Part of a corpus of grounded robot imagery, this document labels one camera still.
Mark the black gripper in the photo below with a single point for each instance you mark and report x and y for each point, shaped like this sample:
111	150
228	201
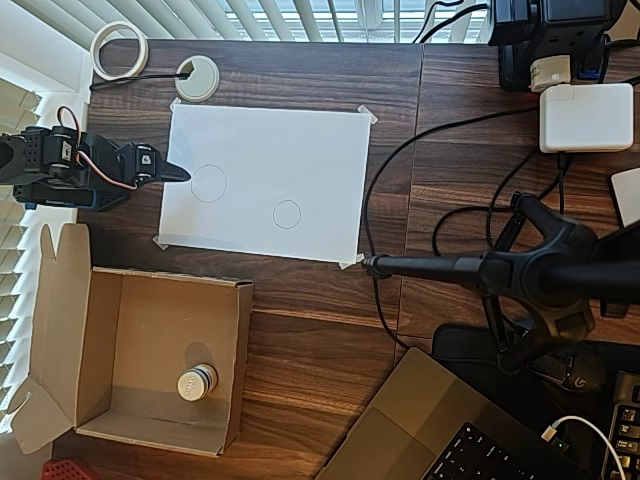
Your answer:
146	164

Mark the dark glass jar silver lid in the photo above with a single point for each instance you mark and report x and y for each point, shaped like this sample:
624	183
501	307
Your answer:
192	386

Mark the red leader robot arm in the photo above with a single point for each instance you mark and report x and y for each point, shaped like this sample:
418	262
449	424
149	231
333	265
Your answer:
62	470

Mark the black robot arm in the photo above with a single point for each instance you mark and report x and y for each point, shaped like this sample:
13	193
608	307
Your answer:
50	150

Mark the open cardboard box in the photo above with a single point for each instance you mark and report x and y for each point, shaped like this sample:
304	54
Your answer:
150	325

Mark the white paper sheet with circles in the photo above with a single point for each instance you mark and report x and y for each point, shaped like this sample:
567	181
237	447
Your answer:
275	160

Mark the masking tape roll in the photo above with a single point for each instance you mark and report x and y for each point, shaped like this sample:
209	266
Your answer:
120	25

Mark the cream vertical blinds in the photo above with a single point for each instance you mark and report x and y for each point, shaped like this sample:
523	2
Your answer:
15	300

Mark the white window blinds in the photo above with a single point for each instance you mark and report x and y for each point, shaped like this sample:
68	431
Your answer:
300	17

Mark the black mouse pad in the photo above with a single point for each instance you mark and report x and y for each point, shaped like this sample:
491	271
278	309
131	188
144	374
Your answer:
460	345

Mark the grey laptop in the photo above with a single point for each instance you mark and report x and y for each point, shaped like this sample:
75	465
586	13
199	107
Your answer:
410	415

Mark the black tripod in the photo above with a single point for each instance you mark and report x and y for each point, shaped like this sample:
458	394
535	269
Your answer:
540	270

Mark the round white plug adapter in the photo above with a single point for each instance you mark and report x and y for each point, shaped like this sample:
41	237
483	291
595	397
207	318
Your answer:
550	72

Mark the black power strip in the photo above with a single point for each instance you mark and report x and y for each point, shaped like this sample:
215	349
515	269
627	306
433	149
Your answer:
550	30

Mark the white square power adapter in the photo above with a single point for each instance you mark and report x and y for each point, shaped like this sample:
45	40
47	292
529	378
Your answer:
585	120

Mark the white flat device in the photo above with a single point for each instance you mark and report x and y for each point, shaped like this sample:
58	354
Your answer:
627	197

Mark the black computer mouse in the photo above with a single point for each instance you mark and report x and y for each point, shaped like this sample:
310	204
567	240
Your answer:
585	375

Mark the black keyboard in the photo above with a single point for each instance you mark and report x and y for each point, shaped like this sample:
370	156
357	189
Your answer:
627	430

